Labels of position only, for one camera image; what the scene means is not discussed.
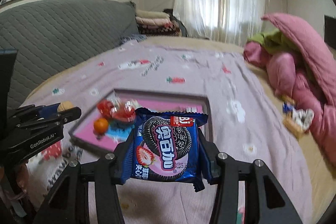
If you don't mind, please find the shallow grey box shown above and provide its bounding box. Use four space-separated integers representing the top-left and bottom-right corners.
69 88 214 155

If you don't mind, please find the green blanket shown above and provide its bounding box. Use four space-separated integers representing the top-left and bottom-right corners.
247 30 315 83

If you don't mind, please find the small blue snack packet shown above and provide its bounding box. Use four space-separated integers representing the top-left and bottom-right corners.
282 103 296 115

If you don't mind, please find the walnut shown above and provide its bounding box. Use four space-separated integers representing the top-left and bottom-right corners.
57 101 73 112

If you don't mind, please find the grey quilted cover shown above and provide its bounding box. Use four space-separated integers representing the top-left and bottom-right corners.
0 0 139 111

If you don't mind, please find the orange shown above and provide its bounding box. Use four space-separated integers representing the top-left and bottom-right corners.
94 118 109 134

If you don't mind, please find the cream folded blanket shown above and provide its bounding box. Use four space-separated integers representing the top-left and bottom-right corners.
136 9 168 18

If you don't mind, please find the red snack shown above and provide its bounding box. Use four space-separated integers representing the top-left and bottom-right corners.
97 99 117 118
113 101 137 122

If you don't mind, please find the pink quilt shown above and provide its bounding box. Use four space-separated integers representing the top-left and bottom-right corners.
243 13 336 172

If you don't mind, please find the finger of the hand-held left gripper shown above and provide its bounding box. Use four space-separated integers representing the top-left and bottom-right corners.
10 104 60 119
16 107 82 135

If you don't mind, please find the pink and blue book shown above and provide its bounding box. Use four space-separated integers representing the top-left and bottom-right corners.
75 97 205 147

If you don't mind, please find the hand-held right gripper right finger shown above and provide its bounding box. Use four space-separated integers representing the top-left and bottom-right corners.
197 128 301 224

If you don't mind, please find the black television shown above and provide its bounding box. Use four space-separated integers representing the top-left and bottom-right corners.
324 15 336 48

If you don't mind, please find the pink folded blanket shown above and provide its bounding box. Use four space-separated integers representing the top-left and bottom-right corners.
136 17 171 25

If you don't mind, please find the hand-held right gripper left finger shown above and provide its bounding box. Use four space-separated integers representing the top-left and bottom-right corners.
39 132 134 224

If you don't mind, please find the dark patterned folded blanket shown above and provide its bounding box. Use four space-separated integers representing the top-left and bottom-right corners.
138 21 188 37

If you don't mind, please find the blue cookie packet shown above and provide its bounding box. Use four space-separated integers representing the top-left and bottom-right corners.
125 107 209 191

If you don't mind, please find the strawberry print pink blanket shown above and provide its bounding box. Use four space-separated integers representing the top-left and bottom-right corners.
18 42 313 224

